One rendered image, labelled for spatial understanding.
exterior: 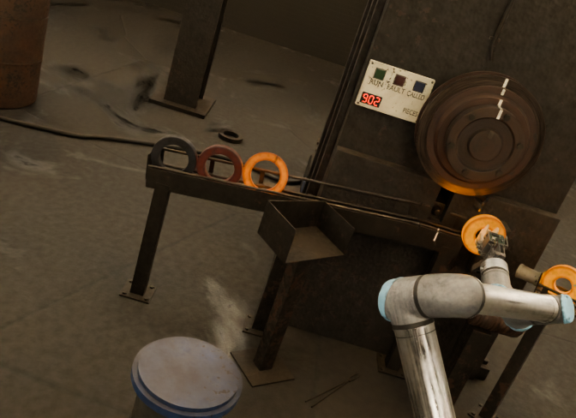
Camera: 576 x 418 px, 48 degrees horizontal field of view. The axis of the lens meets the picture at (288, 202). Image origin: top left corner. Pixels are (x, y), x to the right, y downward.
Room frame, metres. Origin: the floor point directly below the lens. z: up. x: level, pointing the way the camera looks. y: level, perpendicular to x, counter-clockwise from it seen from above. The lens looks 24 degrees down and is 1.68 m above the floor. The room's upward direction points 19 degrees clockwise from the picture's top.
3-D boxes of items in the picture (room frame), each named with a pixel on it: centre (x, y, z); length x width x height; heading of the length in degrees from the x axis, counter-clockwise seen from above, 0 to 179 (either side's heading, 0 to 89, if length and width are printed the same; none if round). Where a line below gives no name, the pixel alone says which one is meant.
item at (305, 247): (2.10, -0.09, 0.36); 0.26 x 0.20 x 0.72; 129
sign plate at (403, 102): (2.49, -0.25, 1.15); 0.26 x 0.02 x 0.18; 94
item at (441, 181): (2.40, -0.60, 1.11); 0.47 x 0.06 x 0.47; 94
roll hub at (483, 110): (2.31, -0.61, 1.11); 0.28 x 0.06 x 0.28; 94
